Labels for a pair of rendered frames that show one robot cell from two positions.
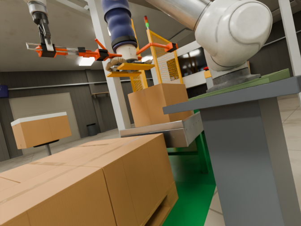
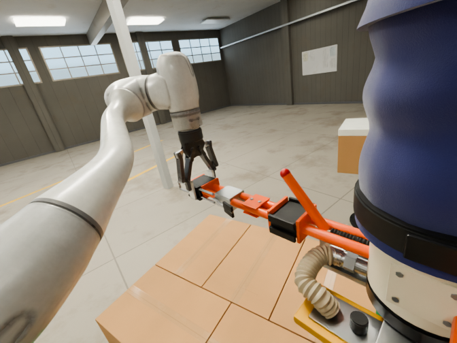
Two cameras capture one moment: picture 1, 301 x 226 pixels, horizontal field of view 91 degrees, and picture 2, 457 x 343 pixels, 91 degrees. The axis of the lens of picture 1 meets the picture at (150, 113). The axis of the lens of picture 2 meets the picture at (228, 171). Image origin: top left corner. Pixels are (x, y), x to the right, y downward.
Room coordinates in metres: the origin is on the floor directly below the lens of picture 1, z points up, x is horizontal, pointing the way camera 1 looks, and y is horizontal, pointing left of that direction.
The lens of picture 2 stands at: (1.04, -0.18, 1.57)
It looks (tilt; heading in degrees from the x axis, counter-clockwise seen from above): 22 degrees down; 93
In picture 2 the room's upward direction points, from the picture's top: 10 degrees counter-clockwise
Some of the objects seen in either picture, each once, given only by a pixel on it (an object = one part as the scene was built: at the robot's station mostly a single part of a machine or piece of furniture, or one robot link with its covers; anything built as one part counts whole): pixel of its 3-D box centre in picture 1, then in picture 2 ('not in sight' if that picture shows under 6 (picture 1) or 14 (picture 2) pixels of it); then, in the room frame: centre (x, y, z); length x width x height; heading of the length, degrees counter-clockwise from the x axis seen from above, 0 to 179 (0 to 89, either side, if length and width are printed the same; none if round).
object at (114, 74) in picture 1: (124, 72); not in sight; (1.39, 0.15, 1.14); 0.34 x 0.10 x 0.05; 133
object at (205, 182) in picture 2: (47, 51); (204, 186); (0.91, 0.52, 1.24); 0.08 x 0.07 x 0.05; 133
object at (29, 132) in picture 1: (43, 129); (379, 145); (2.28, 1.68, 0.82); 0.60 x 0.40 x 0.40; 145
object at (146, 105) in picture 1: (162, 106); not in sight; (1.63, -0.15, 0.75); 0.60 x 0.40 x 0.40; 146
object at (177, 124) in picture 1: (147, 129); not in sight; (1.34, 0.06, 0.58); 0.70 x 0.03 x 0.06; 56
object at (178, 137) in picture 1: (149, 140); not in sight; (1.34, 0.06, 0.48); 0.70 x 0.03 x 0.15; 56
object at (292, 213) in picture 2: (101, 55); (292, 218); (1.15, 0.27, 1.24); 0.10 x 0.08 x 0.06; 43
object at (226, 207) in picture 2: (59, 48); (201, 196); (0.91, 0.45, 1.24); 0.31 x 0.03 x 0.05; 133
